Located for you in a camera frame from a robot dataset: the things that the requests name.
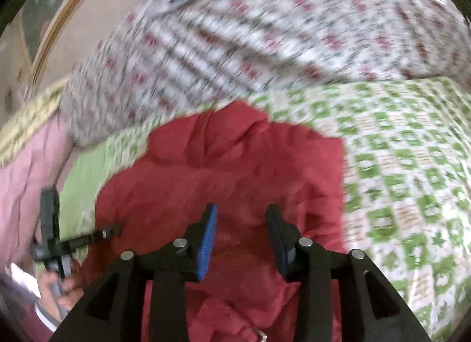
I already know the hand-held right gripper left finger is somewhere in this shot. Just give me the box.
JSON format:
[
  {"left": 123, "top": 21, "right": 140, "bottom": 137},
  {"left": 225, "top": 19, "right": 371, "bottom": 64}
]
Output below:
[{"left": 49, "top": 203, "right": 218, "bottom": 342}]

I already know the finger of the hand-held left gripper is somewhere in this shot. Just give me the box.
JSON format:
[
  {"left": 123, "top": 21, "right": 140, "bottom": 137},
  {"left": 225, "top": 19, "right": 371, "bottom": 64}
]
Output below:
[
  {"left": 63, "top": 225, "right": 123, "bottom": 252},
  {"left": 40, "top": 188, "right": 62, "bottom": 252}
]

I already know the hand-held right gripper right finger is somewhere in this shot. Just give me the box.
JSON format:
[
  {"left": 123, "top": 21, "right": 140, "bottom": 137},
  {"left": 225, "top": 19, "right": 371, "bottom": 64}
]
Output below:
[{"left": 266, "top": 204, "right": 431, "bottom": 342}]

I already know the red quilted blanket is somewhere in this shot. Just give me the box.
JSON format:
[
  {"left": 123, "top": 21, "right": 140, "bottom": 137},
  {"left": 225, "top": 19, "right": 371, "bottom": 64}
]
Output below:
[{"left": 79, "top": 101, "right": 346, "bottom": 342}]

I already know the person's left hand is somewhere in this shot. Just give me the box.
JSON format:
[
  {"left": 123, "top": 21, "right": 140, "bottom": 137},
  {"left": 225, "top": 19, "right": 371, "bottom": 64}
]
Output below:
[{"left": 38, "top": 259, "right": 86, "bottom": 313}]

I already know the pink blanket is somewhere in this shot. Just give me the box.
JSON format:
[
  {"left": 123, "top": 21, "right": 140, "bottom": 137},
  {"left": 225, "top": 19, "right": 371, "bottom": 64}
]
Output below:
[{"left": 0, "top": 112, "right": 79, "bottom": 271}]

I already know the yellow floral blanket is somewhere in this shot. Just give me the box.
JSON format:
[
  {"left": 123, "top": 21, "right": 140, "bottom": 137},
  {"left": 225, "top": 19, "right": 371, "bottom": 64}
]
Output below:
[{"left": 0, "top": 76, "right": 71, "bottom": 168}]

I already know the green checked bed sheet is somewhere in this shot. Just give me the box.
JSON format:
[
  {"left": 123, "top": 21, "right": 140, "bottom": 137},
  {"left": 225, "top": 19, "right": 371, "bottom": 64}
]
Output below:
[{"left": 55, "top": 76, "right": 471, "bottom": 342}]

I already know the floral quilt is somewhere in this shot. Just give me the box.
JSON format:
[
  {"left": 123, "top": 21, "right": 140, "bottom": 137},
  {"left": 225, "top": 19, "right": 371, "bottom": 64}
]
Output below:
[{"left": 59, "top": 0, "right": 471, "bottom": 149}]

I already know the wood-framed picture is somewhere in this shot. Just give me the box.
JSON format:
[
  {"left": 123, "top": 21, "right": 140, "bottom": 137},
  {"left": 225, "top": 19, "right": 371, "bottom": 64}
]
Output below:
[{"left": 18, "top": 0, "right": 124, "bottom": 87}]

